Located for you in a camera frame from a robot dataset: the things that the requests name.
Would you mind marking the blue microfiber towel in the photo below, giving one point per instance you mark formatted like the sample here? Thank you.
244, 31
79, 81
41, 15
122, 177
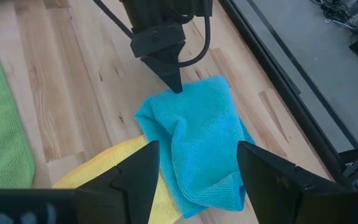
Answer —
204, 140

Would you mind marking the green microfiber towel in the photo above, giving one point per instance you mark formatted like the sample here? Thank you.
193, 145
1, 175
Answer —
2, 124

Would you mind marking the black aluminium table frame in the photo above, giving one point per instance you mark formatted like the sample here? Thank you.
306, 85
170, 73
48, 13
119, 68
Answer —
291, 99

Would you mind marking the yellow microfiber towel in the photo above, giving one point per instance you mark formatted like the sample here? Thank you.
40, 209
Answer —
166, 211

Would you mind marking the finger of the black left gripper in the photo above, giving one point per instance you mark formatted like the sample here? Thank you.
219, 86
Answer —
160, 67
176, 65

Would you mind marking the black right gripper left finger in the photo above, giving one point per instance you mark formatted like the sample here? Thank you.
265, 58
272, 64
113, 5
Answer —
129, 193

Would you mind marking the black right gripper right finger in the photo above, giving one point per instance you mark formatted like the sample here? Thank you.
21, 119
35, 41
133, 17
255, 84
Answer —
269, 186

